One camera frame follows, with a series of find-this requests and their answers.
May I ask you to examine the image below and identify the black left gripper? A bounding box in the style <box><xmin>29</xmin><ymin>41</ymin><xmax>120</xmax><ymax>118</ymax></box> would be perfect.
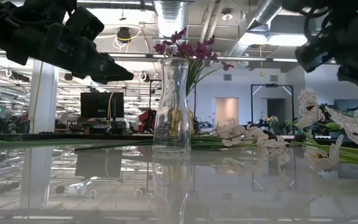
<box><xmin>6</xmin><ymin>23</ymin><xmax>135</xmax><ymax>85</ymax></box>

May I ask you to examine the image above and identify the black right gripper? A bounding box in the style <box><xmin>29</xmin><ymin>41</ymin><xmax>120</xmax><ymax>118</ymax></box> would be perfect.
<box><xmin>331</xmin><ymin>9</ymin><xmax>358</xmax><ymax>96</ymax></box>

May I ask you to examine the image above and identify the dark artificial tulip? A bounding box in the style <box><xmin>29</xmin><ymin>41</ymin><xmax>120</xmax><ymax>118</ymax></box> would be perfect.
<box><xmin>292</xmin><ymin>132</ymin><xmax>307</xmax><ymax>143</ymax></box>
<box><xmin>0</xmin><ymin>138</ymin><xmax>96</xmax><ymax>149</ymax></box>

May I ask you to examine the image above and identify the clear glass vase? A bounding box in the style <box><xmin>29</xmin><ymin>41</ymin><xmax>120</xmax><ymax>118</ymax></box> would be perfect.
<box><xmin>152</xmin><ymin>57</ymin><xmax>193</xmax><ymax>154</ymax></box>

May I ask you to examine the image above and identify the dark grey monitor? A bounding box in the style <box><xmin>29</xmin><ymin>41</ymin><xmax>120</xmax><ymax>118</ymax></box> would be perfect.
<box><xmin>334</xmin><ymin>98</ymin><xmax>358</xmax><ymax>113</ymax></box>

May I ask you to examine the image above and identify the black computer monitor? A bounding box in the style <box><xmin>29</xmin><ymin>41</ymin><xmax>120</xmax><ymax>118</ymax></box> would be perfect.
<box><xmin>80</xmin><ymin>91</ymin><xmax>125</xmax><ymax>119</ymax></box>

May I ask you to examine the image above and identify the red and black machine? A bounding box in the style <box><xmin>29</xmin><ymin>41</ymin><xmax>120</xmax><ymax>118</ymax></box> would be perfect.
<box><xmin>137</xmin><ymin>108</ymin><xmax>157</xmax><ymax>133</ymax></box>

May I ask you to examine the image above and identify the white building column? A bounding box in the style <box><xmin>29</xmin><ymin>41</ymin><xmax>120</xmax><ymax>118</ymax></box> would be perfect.
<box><xmin>29</xmin><ymin>59</ymin><xmax>59</xmax><ymax>134</ymax></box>

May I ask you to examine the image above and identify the rectangular ceiling light panel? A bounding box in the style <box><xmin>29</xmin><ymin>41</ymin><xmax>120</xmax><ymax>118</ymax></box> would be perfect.
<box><xmin>237</xmin><ymin>32</ymin><xmax>308</xmax><ymax>47</ymax></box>

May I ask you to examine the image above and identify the small yellow flower bouquet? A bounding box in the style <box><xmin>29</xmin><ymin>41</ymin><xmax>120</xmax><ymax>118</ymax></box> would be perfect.
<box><xmin>266</xmin><ymin>114</ymin><xmax>279</xmax><ymax>129</ymax></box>

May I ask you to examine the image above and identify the black arched clamp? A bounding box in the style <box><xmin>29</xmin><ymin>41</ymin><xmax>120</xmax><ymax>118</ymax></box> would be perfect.
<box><xmin>259</xmin><ymin>129</ymin><xmax>278</xmax><ymax>141</ymax></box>

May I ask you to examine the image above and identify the white glossy table sheet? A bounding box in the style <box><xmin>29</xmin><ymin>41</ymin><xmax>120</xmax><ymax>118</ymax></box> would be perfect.
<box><xmin>0</xmin><ymin>139</ymin><xmax>358</xmax><ymax>224</ymax></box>

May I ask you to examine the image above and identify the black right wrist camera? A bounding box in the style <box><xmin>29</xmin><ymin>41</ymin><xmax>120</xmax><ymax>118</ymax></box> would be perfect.
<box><xmin>295</xmin><ymin>39</ymin><xmax>335</xmax><ymax>74</ymax></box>

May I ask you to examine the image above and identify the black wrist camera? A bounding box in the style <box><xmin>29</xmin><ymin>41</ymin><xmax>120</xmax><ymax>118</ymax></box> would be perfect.
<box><xmin>65</xmin><ymin>6</ymin><xmax>105</xmax><ymax>42</ymax></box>
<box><xmin>295</xmin><ymin>39</ymin><xmax>335</xmax><ymax>74</ymax></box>

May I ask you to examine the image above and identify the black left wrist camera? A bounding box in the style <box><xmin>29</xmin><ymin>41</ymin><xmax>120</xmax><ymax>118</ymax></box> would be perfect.
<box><xmin>65</xmin><ymin>6</ymin><xmax>105</xmax><ymax>42</ymax></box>

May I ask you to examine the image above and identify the black metal table frame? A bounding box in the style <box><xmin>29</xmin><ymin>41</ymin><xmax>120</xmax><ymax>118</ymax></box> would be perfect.
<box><xmin>0</xmin><ymin>133</ymin><xmax>358</xmax><ymax>149</ymax></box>

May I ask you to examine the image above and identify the black rectangular stand frame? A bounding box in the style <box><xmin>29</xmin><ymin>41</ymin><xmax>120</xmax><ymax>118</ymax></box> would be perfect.
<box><xmin>250</xmin><ymin>83</ymin><xmax>295</xmax><ymax>129</ymax></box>

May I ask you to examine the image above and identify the ribbed silver ventilation duct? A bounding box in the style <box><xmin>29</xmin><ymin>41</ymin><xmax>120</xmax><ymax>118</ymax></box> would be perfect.
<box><xmin>153</xmin><ymin>0</ymin><xmax>195</xmax><ymax>38</ymax></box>

